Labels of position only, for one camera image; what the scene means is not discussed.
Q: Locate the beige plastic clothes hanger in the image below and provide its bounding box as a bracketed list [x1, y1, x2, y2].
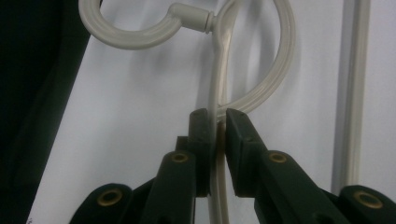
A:
[78, 0, 297, 224]

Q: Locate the white vertical rod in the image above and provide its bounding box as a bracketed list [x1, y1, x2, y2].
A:
[330, 0, 372, 195]

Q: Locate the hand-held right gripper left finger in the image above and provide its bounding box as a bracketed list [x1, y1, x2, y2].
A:
[139, 107, 217, 224]

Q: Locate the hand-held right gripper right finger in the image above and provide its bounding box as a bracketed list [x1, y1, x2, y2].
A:
[225, 107, 353, 224]

